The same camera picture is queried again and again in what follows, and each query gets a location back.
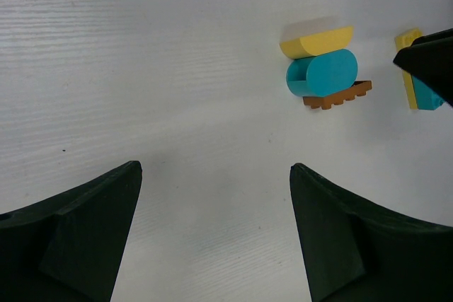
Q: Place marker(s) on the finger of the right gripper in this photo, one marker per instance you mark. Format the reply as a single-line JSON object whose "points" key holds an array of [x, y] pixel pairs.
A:
{"points": [[430, 58]]}

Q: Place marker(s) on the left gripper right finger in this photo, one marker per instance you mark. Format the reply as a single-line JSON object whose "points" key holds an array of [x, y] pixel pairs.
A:
{"points": [[356, 250]]}

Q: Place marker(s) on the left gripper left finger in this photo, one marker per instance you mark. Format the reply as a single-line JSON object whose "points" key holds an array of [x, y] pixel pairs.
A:
{"points": [[69, 247]]}

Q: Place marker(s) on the brown long lego plate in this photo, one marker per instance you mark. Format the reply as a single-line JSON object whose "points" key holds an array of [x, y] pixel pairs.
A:
{"points": [[358, 89]]}

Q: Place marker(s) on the yellow half-round lego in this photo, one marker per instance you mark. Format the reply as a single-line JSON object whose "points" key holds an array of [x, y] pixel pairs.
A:
{"points": [[318, 43]]}

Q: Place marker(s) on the teal rounded lego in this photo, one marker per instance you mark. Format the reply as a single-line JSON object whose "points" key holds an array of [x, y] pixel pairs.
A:
{"points": [[322, 75]]}

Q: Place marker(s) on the yellow lego brick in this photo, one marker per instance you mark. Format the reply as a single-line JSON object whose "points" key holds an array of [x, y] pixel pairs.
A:
{"points": [[403, 41]]}

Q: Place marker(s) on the teal lego brick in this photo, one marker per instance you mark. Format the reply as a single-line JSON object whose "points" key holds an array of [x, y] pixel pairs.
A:
{"points": [[425, 97]]}

